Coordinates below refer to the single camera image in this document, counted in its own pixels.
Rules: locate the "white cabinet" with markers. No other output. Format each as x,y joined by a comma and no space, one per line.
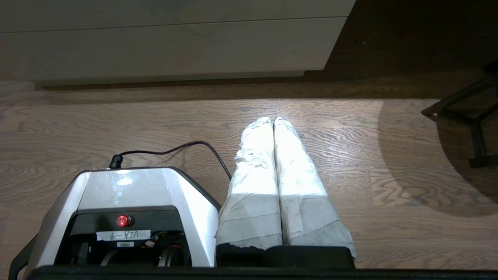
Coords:
171,39

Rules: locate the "black metal frame stand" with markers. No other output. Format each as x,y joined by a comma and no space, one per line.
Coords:
469,112

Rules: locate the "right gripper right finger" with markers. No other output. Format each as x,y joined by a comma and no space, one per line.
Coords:
307,210

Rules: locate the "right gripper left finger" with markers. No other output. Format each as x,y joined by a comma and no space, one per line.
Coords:
251,202

